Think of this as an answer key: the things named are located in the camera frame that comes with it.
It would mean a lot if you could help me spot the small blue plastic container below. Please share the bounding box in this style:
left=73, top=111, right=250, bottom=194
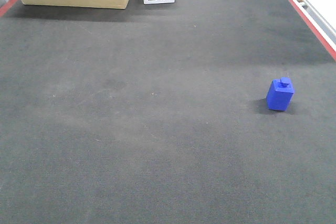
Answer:
left=266, top=77, right=295, bottom=111

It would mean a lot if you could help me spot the red conveyor edge strip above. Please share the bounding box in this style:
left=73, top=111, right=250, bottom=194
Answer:
left=288, top=0, right=335, bottom=60

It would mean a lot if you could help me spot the red left edge strip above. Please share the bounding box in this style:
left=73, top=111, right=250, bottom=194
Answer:
left=0, top=0, right=18, bottom=17

